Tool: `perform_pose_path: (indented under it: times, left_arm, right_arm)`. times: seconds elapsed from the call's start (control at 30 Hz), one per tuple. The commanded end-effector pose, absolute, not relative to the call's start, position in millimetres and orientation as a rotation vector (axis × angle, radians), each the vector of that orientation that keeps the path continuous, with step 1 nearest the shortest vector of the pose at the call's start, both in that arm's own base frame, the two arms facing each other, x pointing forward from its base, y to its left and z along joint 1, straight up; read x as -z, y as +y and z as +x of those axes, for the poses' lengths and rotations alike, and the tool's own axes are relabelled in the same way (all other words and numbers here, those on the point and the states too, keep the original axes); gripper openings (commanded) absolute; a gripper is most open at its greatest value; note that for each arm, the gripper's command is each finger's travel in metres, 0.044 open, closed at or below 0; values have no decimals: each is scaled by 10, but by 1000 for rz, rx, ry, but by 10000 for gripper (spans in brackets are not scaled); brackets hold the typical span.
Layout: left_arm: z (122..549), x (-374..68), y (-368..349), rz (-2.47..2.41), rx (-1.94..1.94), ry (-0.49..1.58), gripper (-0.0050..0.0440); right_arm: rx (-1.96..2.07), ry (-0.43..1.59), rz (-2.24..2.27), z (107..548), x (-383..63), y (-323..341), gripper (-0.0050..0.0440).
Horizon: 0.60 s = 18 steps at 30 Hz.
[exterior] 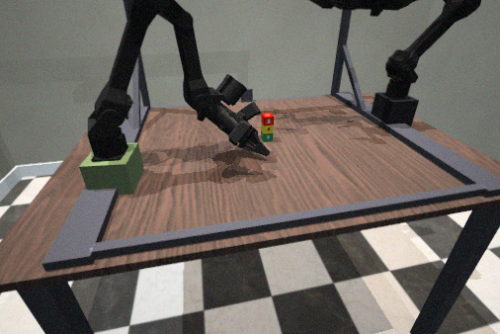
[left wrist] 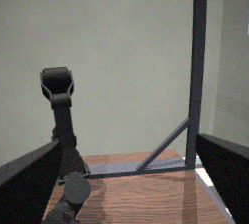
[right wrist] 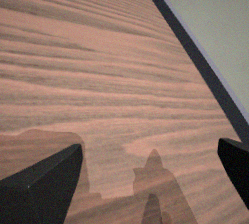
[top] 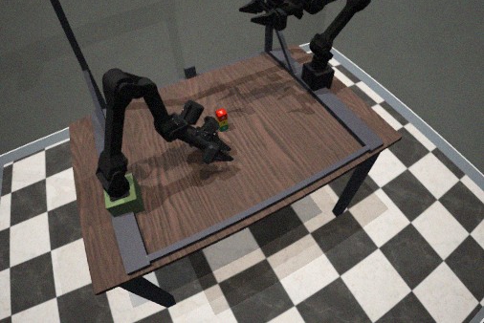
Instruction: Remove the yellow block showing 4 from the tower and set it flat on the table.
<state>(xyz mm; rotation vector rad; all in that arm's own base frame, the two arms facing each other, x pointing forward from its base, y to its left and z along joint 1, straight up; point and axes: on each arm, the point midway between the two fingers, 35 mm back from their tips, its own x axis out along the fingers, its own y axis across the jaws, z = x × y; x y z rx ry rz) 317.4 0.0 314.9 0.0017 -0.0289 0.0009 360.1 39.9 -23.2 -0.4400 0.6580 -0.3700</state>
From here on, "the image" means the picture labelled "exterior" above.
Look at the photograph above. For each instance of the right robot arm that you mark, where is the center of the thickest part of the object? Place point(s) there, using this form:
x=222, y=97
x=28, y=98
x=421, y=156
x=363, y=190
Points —
x=113, y=104

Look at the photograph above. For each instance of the red block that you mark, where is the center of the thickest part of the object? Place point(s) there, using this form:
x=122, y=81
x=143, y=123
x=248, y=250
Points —
x=267, y=119

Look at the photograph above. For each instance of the yellow block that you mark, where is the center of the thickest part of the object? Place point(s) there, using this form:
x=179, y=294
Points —
x=267, y=128

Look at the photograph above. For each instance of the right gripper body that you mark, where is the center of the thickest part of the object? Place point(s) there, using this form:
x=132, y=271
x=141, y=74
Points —
x=228, y=122

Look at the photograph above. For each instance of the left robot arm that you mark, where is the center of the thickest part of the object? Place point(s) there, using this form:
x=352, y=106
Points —
x=397, y=66

